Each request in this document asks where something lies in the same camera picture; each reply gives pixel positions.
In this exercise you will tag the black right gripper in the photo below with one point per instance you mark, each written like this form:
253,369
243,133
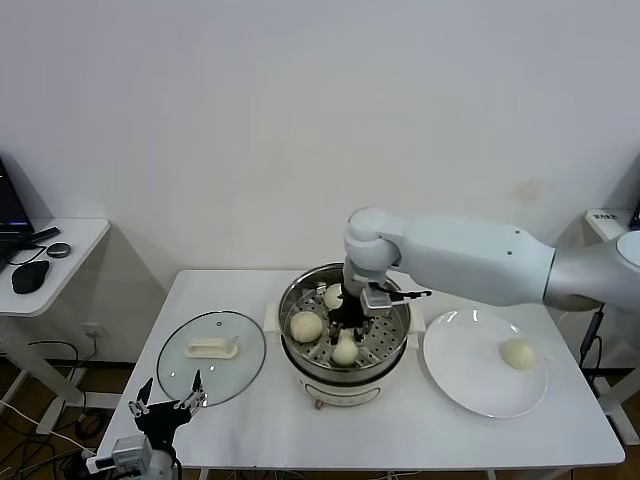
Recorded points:
350,312

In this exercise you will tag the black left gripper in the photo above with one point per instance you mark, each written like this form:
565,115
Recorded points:
162,417

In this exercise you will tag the white steamed baozi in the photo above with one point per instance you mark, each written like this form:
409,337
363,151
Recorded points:
306,328
345,352
518,354
332,297

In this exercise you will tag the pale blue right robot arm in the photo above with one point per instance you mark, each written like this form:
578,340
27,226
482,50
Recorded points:
475,260

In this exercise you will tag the large white plate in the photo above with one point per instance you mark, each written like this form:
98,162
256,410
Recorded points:
460,370

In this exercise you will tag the black computer mouse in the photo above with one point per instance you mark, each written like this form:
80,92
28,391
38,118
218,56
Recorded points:
30,277

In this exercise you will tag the round dark grey puck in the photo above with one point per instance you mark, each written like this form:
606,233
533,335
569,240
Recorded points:
58,250

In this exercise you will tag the white side table with laptop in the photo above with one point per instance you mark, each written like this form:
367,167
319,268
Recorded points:
75,235

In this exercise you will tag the black bar-shaped device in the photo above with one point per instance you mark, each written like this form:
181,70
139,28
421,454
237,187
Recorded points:
45,235

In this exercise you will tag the black laptop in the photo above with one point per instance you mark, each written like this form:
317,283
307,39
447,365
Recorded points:
10,200

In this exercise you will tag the white side table with label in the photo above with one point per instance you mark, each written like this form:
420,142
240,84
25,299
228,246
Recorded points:
600,229

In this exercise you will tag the dark electronic device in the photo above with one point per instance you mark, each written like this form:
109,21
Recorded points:
636,215

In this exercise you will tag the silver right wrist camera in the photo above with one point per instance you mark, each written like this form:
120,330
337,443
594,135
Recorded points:
376,300

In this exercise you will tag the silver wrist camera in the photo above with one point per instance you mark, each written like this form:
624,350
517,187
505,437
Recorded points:
130,450
376,300

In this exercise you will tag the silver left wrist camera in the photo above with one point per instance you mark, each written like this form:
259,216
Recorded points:
130,450

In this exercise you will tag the white wall outlet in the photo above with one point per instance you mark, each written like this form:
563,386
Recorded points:
92,331

